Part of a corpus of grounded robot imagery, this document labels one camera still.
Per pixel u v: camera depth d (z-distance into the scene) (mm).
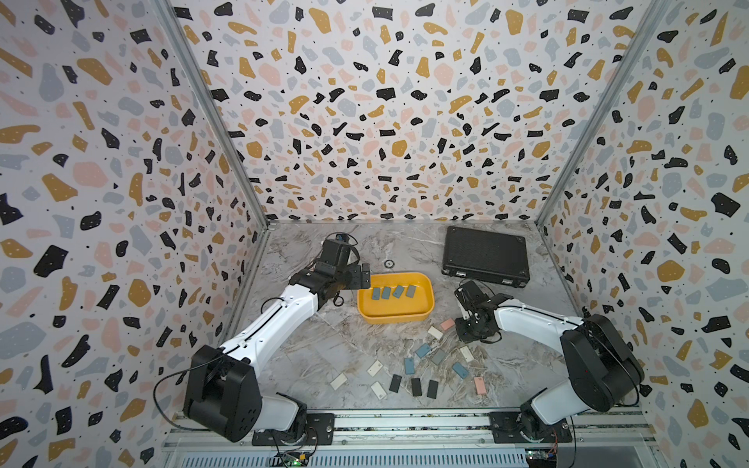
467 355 872
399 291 1004
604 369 450
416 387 816
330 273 626
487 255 1063
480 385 816
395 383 816
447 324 925
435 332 904
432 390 801
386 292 1003
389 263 1094
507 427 732
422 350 877
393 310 988
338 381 814
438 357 857
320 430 735
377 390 798
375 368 835
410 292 1003
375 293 1003
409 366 843
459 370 838
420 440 733
